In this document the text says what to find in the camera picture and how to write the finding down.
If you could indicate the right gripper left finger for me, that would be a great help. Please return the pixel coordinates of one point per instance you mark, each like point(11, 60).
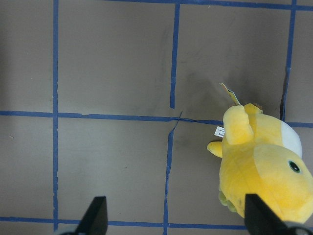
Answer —
point(94, 221)

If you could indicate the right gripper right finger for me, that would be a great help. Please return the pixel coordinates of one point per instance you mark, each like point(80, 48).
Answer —
point(260, 219)

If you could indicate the yellow plush dinosaur toy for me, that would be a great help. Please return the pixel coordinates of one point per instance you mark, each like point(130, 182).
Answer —
point(262, 155)

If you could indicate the brown paper table cover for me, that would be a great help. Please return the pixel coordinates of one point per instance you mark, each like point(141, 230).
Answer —
point(121, 98)

